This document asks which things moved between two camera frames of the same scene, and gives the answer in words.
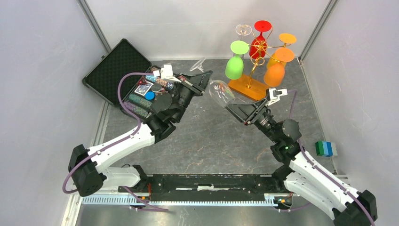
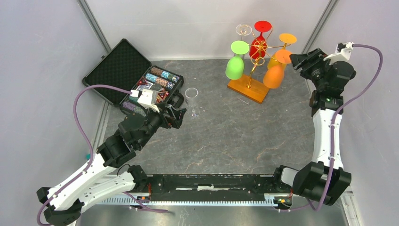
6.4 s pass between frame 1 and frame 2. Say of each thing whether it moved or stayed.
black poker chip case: stayed
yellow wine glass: stayed
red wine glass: stayed
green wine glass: stayed
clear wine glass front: moved
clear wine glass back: stayed
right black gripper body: moved
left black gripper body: moved
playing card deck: stayed
